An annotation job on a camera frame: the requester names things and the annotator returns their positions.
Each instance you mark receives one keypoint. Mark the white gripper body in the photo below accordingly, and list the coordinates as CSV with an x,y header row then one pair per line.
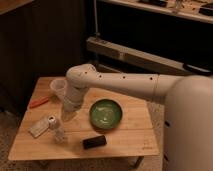
x,y
74,98

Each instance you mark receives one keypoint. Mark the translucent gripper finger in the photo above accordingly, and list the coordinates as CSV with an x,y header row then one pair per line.
x,y
67,115

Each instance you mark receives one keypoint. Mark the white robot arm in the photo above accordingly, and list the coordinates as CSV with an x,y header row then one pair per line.
x,y
188,109

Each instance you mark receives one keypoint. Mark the clear plastic bottle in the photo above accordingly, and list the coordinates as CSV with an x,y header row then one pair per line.
x,y
57,129

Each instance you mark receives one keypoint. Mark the clear plastic cup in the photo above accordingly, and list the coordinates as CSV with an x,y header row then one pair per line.
x,y
58,86

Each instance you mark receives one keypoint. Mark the green bowl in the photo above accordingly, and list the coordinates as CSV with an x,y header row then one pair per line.
x,y
105,114

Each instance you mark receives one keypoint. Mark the black cylinder object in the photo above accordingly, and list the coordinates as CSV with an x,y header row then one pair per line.
x,y
94,142

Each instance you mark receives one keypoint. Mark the wooden table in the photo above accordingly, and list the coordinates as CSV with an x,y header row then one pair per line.
x,y
134,136

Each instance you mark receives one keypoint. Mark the metal shelf rack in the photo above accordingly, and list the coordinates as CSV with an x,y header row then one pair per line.
x,y
165,36

